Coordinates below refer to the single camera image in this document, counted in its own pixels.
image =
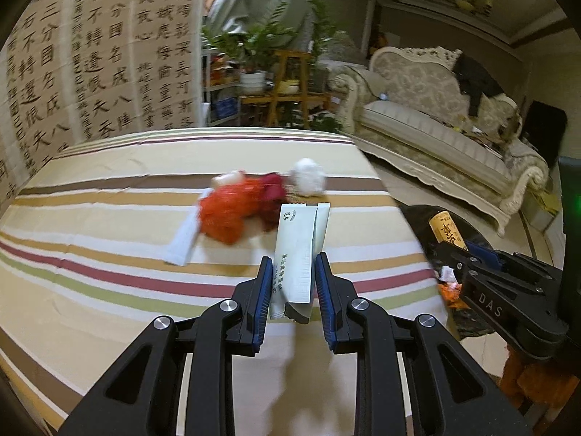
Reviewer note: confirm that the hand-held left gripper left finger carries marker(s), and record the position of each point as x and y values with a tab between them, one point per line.
263	309

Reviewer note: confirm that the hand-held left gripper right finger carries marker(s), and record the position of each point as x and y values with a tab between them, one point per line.
326	304

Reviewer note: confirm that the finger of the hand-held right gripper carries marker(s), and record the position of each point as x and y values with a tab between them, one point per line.
456	261
485	255

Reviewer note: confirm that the yellow label dark bottle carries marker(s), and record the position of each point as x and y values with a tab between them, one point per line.
447	231

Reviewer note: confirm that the orange plastic bag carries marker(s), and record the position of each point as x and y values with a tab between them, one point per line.
449	293

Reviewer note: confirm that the bin with black bag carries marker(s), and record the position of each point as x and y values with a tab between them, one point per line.
417	222

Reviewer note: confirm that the white long packet green print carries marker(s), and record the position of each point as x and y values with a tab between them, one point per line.
295	245

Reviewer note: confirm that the red-orange mesh bag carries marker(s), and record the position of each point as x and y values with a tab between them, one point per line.
227	213

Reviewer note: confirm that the white long paper packet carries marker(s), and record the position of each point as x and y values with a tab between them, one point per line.
181	245

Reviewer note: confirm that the dark red wrapper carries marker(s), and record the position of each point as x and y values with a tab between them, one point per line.
272	190

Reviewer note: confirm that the white tissue ball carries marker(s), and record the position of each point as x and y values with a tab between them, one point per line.
308	177

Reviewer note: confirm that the small white plastic bottle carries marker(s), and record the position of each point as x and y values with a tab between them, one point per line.
229	177

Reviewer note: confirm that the person's right forearm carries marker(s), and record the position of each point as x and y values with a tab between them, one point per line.
535	381

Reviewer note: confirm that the pile of papers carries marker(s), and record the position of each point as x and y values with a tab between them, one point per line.
472	134

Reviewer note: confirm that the ornate cream sofa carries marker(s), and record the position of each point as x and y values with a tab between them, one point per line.
417	131

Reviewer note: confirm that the dark flat board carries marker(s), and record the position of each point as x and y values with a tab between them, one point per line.
547	131

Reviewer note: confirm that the striped tablecloth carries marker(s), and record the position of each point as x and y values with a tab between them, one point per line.
113	236

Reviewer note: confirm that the black jacket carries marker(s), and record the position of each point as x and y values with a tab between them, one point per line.
474	79

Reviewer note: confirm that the low leafy floor plant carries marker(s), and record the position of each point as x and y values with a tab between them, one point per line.
324	122

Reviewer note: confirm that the small yellow pot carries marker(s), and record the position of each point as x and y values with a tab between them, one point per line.
290	87

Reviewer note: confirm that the potted plant in white pot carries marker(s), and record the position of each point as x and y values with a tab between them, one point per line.
253	82

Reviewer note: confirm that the ornate cream armchair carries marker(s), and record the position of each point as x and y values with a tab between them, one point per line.
349	61

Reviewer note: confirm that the white metal shelf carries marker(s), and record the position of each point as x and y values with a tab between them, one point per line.
211	77

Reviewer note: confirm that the wooden plant stand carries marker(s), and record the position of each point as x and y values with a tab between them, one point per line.
288	54

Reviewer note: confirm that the tall green potted plant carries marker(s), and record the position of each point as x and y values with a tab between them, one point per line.
324	41

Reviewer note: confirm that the calligraphy paper sheet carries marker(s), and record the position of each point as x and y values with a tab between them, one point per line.
168	45
104	54
9	145
43	81

